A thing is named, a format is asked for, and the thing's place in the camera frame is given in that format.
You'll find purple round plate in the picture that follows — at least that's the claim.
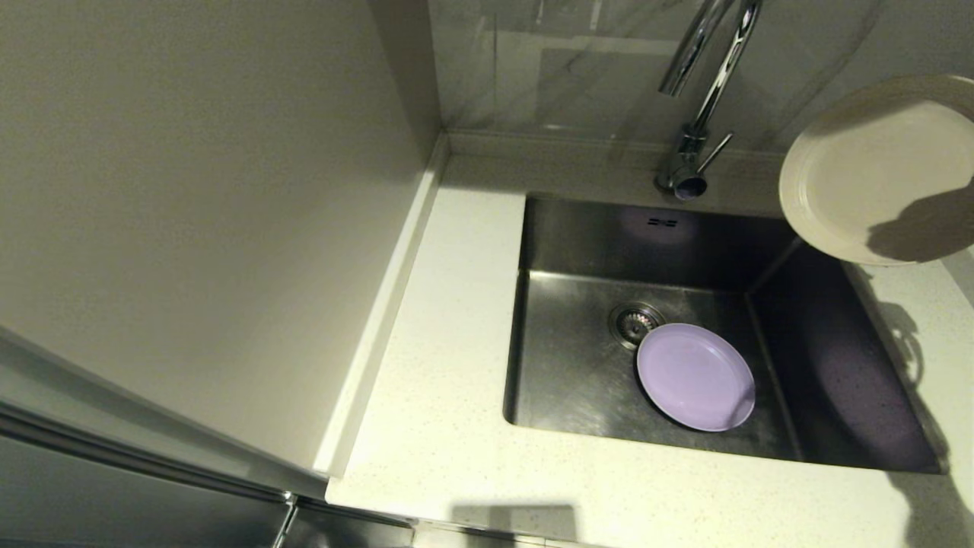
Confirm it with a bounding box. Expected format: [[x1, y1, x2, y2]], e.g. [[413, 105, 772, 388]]
[[636, 323, 757, 432]]

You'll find cream round plate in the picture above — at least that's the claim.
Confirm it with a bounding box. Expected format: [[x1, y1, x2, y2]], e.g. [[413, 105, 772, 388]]
[[778, 74, 974, 267]]

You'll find stainless steel sink basin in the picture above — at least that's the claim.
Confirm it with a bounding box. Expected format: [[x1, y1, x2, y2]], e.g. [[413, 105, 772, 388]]
[[502, 194, 944, 474]]

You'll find metal sink drain strainer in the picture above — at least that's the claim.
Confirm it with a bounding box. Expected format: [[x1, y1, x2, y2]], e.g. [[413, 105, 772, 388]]
[[609, 302, 664, 349]]

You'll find chrome gooseneck faucet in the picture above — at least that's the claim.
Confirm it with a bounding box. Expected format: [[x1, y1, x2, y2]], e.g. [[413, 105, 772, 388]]
[[654, 0, 764, 202]]

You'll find counter base cabinet front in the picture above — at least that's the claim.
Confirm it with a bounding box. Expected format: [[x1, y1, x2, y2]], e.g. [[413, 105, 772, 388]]
[[270, 495, 415, 548]]

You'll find grey tall cabinet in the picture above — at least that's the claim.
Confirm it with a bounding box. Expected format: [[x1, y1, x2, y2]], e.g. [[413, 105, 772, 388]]
[[0, 0, 427, 548]]

